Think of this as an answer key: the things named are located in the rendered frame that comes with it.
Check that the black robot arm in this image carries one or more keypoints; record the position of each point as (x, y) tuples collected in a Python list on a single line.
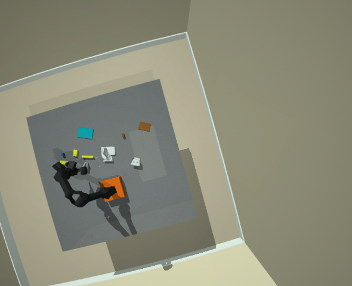
[(62, 177)]

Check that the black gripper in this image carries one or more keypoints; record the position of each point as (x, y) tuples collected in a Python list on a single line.
[(83, 171)]

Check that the teal flat rectangular plate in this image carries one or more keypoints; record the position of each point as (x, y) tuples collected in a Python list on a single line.
[(85, 133)]

